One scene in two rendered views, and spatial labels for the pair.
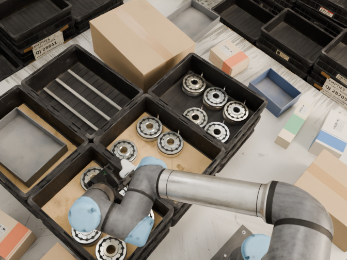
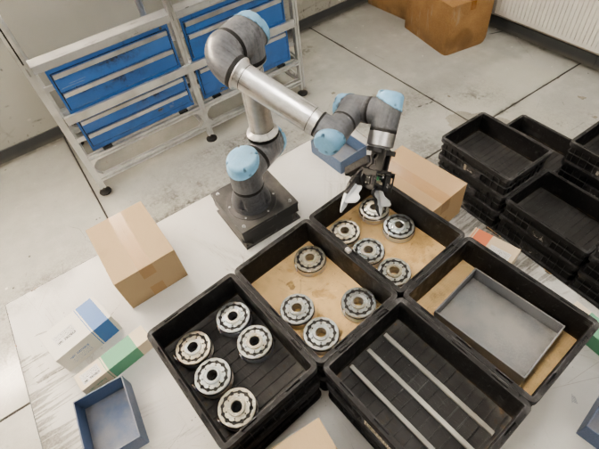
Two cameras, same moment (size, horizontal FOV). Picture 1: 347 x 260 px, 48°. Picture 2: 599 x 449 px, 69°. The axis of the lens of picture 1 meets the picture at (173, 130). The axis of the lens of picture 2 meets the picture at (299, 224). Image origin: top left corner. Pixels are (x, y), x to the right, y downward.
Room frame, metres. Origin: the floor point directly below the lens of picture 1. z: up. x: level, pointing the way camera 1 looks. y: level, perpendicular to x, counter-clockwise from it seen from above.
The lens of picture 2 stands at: (1.31, 0.30, 2.00)
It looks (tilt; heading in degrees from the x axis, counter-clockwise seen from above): 50 degrees down; 204
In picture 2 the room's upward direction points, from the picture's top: 9 degrees counter-clockwise
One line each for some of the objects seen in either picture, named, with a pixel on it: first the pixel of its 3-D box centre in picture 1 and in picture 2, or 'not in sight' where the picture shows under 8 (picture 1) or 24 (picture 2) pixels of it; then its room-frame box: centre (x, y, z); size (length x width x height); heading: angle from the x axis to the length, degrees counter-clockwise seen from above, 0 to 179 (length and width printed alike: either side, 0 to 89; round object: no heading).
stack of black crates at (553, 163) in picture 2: not in sight; (529, 158); (-0.73, 0.85, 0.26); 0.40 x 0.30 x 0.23; 52
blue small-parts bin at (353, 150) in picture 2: not in sight; (338, 149); (-0.09, -0.08, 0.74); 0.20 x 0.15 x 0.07; 55
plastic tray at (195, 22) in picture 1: (189, 22); not in sight; (1.58, -0.01, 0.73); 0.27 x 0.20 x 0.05; 145
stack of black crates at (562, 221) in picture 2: not in sight; (553, 232); (-0.17, 0.91, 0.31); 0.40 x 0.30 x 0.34; 52
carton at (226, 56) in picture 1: (229, 59); not in sight; (1.35, -0.23, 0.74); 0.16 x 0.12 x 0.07; 45
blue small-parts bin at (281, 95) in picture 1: (273, 92); (110, 421); (1.18, -0.45, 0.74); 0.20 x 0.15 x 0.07; 47
